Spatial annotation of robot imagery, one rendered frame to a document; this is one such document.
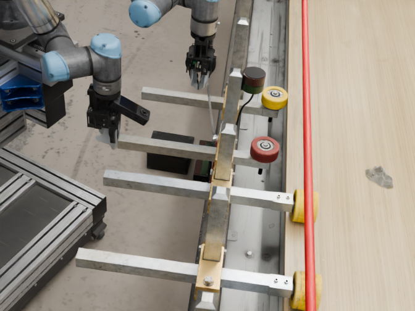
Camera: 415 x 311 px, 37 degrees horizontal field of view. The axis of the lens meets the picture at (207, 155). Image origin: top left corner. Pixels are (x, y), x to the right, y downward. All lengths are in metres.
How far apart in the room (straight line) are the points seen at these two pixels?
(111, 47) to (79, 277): 1.20
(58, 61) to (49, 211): 1.02
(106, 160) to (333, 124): 1.40
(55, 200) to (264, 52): 1.05
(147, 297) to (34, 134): 1.11
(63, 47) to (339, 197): 0.80
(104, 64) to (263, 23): 1.39
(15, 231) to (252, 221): 0.95
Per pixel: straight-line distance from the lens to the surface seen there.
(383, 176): 1.70
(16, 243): 2.37
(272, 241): 1.85
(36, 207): 2.48
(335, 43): 2.23
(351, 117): 1.89
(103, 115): 1.68
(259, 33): 2.77
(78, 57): 1.56
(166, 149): 1.74
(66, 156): 2.99
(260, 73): 1.62
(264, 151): 1.69
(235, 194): 1.48
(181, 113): 3.24
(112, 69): 1.59
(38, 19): 1.61
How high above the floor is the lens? 2.01
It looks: 42 degrees down
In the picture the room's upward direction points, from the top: 7 degrees clockwise
